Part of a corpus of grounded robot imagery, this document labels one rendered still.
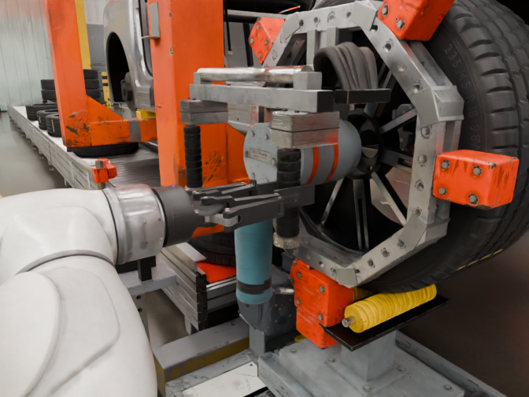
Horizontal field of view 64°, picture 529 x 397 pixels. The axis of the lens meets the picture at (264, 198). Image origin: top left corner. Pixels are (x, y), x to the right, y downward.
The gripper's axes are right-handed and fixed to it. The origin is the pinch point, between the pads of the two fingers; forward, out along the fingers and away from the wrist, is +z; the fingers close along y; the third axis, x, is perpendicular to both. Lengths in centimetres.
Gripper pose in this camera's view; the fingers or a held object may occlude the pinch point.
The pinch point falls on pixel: (286, 193)
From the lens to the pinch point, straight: 63.0
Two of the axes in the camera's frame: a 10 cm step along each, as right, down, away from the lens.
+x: 0.0, -9.6, -2.9
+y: 5.5, 2.4, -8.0
